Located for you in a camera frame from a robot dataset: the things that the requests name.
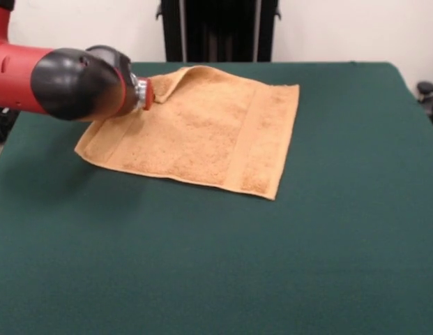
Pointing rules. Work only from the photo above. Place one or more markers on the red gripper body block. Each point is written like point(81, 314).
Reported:
point(150, 94)

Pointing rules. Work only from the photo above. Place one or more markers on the tan terry towel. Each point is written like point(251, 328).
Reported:
point(202, 139)

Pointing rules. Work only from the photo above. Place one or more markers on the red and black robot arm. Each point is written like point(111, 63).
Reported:
point(73, 83)

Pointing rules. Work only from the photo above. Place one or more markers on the office chair base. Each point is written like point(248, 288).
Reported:
point(0, 129)
point(427, 89)

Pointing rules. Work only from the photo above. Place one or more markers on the dark green table cloth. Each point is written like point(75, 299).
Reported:
point(167, 261)

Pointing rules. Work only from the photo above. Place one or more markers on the black robot pedestal stand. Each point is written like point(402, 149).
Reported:
point(219, 31)

